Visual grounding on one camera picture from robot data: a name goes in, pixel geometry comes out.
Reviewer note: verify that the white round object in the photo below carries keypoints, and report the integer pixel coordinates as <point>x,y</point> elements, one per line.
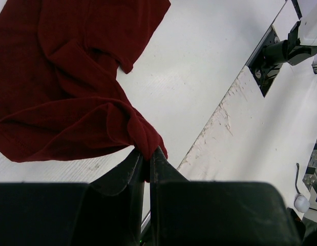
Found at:
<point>302,204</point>

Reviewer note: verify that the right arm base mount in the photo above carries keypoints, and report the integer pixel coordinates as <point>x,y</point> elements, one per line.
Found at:
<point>267,59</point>

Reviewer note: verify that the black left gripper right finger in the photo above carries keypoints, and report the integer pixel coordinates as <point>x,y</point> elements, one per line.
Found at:
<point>187,212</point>

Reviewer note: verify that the dark red t shirt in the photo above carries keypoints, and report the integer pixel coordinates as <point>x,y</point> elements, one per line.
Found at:
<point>59,96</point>

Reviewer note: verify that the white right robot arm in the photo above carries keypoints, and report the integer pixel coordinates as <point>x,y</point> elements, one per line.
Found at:
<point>300,45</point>

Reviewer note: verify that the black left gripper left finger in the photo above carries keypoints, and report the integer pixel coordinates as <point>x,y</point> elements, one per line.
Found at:
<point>106,211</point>

